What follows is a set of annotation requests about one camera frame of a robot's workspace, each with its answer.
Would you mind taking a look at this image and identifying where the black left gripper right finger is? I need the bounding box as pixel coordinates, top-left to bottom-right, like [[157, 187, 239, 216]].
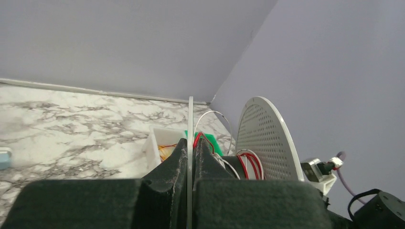
[[192, 139, 332, 229]]

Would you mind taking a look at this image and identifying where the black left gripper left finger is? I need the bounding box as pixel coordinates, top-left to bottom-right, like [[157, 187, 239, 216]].
[[2, 138, 187, 229]]

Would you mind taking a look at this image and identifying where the red cable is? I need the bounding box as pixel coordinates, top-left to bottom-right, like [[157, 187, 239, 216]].
[[193, 132, 264, 181]]

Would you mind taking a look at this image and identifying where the grey perforated cable spool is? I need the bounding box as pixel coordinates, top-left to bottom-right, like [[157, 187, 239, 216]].
[[187, 96, 304, 229]]

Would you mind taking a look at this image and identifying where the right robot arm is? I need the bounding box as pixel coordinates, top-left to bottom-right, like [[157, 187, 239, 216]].
[[328, 189, 405, 229]]

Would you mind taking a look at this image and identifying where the green plastic bin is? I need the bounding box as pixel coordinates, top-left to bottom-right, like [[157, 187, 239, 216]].
[[193, 132, 223, 156]]

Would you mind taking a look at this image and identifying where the light blue stapler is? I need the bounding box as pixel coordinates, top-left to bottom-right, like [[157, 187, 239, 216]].
[[0, 147, 12, 170]]

